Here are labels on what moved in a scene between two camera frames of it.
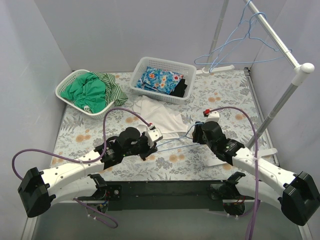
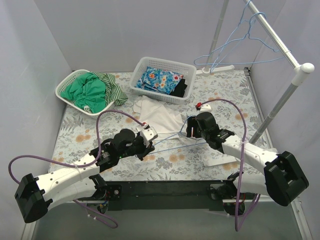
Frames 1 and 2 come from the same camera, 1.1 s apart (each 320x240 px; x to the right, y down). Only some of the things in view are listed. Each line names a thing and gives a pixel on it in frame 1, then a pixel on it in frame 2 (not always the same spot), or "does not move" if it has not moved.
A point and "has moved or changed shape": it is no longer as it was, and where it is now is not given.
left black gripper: (146, 147) does not move
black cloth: (179, 90) does not move
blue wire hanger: (185, 136) has moved or changed shape
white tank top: (170, 124) does not move
